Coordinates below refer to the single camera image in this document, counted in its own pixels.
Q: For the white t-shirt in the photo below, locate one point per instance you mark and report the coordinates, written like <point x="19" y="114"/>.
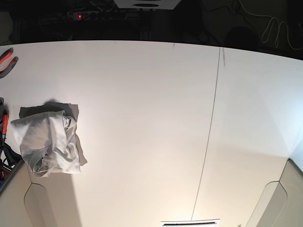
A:
<point x="47" y="143"/>

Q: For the white monitor stand base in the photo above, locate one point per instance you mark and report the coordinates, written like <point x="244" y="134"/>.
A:
<point x="147" y="4"/>

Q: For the tool bin at left edge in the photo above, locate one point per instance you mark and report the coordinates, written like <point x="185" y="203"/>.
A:
<point x="10" y="161"/>

